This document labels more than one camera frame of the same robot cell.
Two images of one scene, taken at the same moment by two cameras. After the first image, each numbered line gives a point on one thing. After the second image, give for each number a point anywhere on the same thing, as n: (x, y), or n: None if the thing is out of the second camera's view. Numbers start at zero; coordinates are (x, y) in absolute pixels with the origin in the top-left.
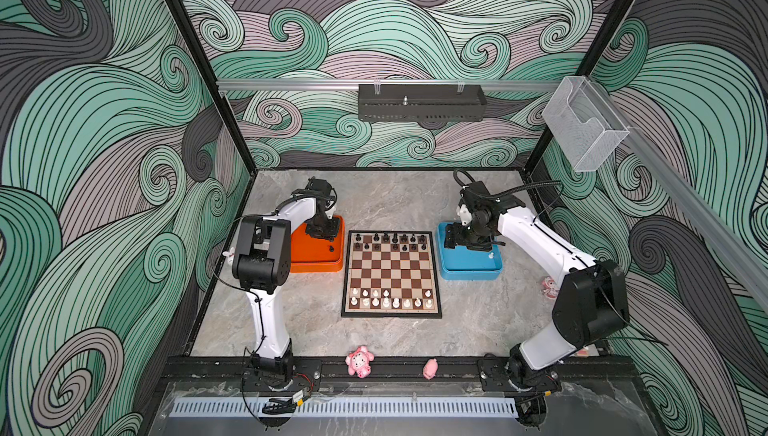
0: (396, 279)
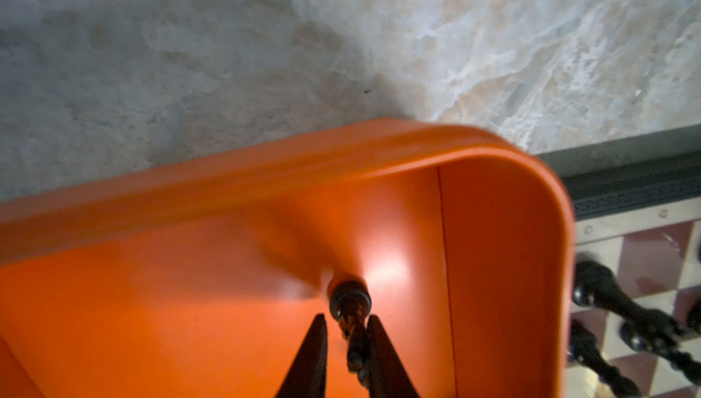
0: (637, 213)
